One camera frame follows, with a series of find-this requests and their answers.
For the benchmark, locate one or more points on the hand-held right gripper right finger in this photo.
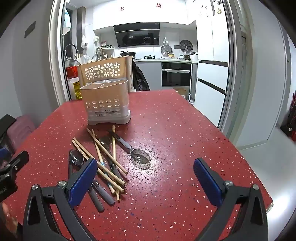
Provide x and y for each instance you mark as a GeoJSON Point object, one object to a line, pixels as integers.
{"type": "Point", "coordinates": [208, 183]}

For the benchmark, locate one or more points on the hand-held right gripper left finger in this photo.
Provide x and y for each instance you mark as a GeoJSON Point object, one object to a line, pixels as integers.
{"type": "Point", "coordinates": [84, 178]}

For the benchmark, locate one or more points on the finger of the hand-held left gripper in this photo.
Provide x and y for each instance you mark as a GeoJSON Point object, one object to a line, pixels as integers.
{"type": "Point", "coordinates": [5, 125]}
{"type": "Point", "coordinates": [16, 161]}

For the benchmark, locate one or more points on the wooden chopstick blue patterned end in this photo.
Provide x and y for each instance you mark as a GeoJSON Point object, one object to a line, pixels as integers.
{"type": "Point", "coordinates": [98, 150]}

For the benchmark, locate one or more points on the beige plastic utensil holder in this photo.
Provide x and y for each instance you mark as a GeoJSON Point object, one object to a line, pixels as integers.
{"type": "Point", "coordinates": [105, 104]}

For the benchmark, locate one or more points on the pink chair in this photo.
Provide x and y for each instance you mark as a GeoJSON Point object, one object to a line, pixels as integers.
{"type": "Point", "coordinates": [20, 129]}

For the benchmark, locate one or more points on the gold foil packet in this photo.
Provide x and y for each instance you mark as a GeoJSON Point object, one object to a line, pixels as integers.
{"type": "Point", "coordinates": [77, 89]}

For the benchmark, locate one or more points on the red plastic basket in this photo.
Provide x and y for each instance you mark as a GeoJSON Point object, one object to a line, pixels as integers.
{"type": "Point", "coordinates": [71, 72]}

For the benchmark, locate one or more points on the steel pot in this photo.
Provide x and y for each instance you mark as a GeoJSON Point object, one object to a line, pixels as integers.
{"type": "Point", "coordinates": [72, 62]}

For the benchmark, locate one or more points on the cardboard box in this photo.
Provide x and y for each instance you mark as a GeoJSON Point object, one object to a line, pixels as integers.
{"type": "Point", "coordinates": [180, 92]}

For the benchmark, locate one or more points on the kitchen faucet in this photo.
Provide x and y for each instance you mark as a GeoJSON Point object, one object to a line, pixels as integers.
{"type": "Point", "coordinates": [70, 46]}

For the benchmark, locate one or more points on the white refrigerator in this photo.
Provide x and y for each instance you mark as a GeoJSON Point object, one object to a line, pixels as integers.
{"type": "Point", "coordinates": [210, 76]}

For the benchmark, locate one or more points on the black built-in oven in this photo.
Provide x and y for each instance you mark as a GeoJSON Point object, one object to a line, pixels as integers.
{"type": "Point", "coordinates": [175, 77]}

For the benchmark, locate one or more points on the beige flower cutout chair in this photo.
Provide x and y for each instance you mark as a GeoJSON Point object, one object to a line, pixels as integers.
{"type": "Point", "coordinates": [104, 69]}

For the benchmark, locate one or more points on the black jacket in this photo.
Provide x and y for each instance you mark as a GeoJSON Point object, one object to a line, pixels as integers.
{"type": "Point", "coordinates": [140, 78]}

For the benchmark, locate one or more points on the white rice cooker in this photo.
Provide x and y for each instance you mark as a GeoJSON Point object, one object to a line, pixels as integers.
{"type": "Point", "coordinates": [193, 57]}

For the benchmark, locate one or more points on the black wok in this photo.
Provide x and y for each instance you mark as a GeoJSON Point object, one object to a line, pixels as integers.
{"type": "Point", "coordinates": [127, 53]}

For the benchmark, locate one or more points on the gas stove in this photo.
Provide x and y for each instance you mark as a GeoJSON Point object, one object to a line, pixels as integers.
{"type": "Point", "coordinates": [149, 56]}

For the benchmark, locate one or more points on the hanging metal steamer rack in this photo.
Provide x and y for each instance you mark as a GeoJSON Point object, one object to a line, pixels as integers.
{"type": "Point", "coordinates": [186, 45]}

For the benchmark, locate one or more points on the hanging metal lid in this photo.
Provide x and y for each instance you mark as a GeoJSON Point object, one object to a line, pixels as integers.
{"type": "Point", "coordinates": [167, 49]}

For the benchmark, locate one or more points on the black range hood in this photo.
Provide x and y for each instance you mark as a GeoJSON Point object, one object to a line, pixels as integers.
{"type": "Point", "coordinates": [136, 37]}

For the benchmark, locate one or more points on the white upper cabinets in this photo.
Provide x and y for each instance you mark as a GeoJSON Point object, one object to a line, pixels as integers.
{"type": "Point", "coordinates": [138, 12]}

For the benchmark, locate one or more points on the white door frame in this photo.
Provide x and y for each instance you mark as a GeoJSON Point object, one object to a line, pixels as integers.
{"type": "Point", "coordinates": [57, 69]}

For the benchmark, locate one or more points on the grey wall switch panel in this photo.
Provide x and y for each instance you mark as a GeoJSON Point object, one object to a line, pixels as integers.
{"type": "Point", "coordinates": [30, 29]}

